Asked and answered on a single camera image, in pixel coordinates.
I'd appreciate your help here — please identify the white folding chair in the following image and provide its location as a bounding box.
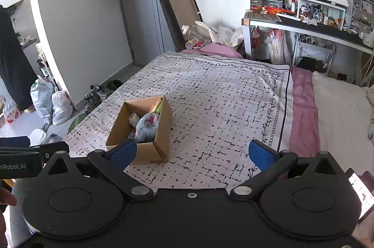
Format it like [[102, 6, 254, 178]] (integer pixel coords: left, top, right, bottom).
[[292, 33, 336, 74]]

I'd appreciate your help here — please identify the white black printed blanket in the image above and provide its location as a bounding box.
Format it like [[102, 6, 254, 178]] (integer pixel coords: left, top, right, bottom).
[[63, 53, 293, 190]]

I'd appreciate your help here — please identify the black hanging garment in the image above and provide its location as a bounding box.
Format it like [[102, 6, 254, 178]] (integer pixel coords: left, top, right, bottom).
[[0, 5, 38, 112]]

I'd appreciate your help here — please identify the grey door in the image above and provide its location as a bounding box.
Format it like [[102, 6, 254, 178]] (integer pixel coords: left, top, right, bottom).
[[118, 0, 182, 67]]

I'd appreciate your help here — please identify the hanging printed plastic bag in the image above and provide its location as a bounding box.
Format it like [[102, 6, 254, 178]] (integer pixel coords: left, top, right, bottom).
[[264, 29, 289, 65]]

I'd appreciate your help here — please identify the grey plastic bag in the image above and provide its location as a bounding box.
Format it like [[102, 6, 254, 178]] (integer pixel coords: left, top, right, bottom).
[[31, 75, 55, 117]]

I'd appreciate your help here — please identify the grey sneaker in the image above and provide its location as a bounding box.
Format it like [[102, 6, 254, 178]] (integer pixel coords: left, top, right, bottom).
[[93, 85, 111, 102], [84, 90, 101, 114]]

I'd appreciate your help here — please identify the cardboard box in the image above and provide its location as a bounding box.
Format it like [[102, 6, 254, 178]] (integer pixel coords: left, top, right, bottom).
[[106, 95, 173, 164]]

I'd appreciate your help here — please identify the white desk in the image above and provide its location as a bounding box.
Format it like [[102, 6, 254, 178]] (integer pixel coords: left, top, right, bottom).
[[242, 11, 374, 60]]

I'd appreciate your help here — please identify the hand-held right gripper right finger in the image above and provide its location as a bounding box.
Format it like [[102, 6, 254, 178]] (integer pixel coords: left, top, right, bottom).
[[230, 139, 344, 202]]

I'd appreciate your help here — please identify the white laptop stand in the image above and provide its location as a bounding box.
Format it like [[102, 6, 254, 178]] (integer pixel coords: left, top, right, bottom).
[[296, 0, 347, 24]]

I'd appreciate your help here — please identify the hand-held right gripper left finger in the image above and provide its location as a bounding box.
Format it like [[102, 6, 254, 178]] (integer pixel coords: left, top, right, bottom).
[[43, 139, 155, 202]]

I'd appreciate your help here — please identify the clear small drawer cabinet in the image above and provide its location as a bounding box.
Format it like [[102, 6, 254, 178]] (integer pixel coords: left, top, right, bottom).
[[352, 0, 374, 29]]

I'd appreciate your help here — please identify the grey pink plush mouse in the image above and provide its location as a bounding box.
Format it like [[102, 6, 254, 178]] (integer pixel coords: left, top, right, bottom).
[[129, 113, 161, 143]]

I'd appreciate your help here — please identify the red white plastic bag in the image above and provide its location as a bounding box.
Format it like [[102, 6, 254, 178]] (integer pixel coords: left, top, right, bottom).
[[3, 100, 22, 124]]

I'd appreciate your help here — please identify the white pink plastic bag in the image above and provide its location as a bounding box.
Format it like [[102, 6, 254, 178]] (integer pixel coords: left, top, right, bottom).
[[52, 91, 73, 125]]

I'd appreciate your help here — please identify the orange soft toy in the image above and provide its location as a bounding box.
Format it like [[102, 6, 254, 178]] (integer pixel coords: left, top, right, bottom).
[[148, 99, 163, 114]]

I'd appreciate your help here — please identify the green leaf-shaped rug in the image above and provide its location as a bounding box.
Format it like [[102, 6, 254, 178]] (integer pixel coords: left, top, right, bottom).
[[68, 115, 88, 135]]

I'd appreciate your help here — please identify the clear plastic bag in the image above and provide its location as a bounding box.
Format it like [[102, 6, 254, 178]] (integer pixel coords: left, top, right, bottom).
[[209, 26, 234, 44]]

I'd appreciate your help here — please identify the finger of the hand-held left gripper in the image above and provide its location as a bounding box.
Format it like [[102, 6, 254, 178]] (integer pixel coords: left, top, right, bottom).
[[29, 141, 70, 163]]

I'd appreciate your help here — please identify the person's left hand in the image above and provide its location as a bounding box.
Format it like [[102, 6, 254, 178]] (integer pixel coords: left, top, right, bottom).
[[0, 186, 17, 207]]

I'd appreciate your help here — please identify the flat cardboard sheet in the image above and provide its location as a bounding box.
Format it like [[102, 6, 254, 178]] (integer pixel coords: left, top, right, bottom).
[[159, 0, 203, 52]]

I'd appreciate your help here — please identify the smartphone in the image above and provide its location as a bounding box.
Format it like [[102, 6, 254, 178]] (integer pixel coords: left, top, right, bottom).
[[345, 168, 374, 223]]

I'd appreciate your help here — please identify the white duvet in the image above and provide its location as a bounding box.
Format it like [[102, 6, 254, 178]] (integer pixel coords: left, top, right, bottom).
[[312, 71, 374, 178]]

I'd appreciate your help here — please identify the clear plastic bottle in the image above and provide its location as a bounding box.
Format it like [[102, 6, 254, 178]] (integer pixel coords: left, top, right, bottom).
[[181, 24, 206, 41]]

